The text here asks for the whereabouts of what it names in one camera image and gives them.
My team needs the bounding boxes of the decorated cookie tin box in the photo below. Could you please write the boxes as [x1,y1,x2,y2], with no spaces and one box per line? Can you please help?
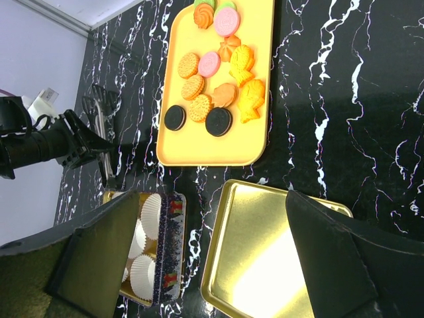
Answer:
[119,192,186,307]

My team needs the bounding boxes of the yellow fish cookie upper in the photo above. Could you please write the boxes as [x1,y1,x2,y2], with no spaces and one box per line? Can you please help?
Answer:
[229,44,255,87]

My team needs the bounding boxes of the green cookie left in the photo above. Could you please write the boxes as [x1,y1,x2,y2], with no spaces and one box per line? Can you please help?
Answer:
[193,0,216,9]

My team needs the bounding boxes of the pink sandwich cookie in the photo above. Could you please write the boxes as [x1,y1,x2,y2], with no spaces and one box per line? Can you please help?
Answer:
[198,51,221,78]
[214,7,240,37]

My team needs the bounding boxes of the orange swirl cookie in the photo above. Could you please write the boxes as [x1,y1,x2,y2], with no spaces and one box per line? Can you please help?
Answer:
[193,3,215,29]

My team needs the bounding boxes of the gold tin lid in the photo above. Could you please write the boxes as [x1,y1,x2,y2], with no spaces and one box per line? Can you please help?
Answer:
[200,179,354,318]

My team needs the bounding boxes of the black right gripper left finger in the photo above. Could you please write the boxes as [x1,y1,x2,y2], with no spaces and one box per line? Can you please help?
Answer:
[1,191,139,317]

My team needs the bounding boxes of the black sandwich cookie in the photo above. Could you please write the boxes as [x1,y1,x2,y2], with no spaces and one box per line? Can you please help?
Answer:
[164,105,186,131]
[205,107,233,137]

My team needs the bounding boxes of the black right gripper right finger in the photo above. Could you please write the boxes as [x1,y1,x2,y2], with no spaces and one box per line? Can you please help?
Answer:
[286,191,423,317]

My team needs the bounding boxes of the orange star cookie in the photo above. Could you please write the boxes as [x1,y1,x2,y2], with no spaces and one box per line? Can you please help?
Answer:
[218,35,241,62]

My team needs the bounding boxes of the yellow fish cookie lower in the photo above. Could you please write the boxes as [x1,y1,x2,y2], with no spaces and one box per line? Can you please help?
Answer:
[238,79,265,123]

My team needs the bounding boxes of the pink sandwich cookie lower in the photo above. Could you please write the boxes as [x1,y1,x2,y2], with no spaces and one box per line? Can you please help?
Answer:
[198,51,221,78]

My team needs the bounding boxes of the yellow plastic tray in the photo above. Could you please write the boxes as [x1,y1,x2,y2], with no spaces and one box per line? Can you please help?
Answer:
[156,0,276,168]

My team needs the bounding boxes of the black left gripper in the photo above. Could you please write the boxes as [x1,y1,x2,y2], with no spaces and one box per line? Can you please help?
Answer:
[1,97,114,179]

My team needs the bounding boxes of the green cookie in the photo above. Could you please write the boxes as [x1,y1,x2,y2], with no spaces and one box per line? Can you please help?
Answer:
[193,0,216,9]
[215,1,237,14]

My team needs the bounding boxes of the metal tongs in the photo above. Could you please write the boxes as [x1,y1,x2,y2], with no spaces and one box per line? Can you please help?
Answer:
[81,83,120,190]

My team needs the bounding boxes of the green cookie right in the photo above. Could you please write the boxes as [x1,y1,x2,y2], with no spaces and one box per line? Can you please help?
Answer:
[215,1,237,14]

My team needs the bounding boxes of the pink sandwich cookie upper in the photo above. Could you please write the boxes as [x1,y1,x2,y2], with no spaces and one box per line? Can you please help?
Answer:
[214,7,240,37]

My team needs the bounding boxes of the yellow fish cookie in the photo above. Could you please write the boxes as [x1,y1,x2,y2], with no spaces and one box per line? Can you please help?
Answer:
[238,79,265,123]
[229,44,255,87]

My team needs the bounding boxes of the tan round biscuit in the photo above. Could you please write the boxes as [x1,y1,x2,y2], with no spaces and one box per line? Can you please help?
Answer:
[181,74,205,101]
[178,52,199,79]
[189,94,213,123]

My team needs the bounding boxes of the orange flower sandwich cookie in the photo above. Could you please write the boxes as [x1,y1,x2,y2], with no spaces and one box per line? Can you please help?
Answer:
[211,83,238,107]

